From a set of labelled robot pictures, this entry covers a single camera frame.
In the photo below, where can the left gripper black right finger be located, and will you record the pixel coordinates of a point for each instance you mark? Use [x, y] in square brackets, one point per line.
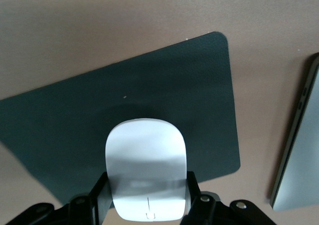
[209, 210]

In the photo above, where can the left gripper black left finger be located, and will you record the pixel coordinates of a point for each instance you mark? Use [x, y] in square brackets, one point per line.
[82, 210]

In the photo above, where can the white computer mouse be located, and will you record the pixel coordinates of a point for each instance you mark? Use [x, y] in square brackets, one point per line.
[147, 160]

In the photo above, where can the black mouse pad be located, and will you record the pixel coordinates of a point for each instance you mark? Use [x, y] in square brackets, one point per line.
[124, 85]

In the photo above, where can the silver closed laptop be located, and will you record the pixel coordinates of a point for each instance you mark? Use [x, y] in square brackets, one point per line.
[299, 147]

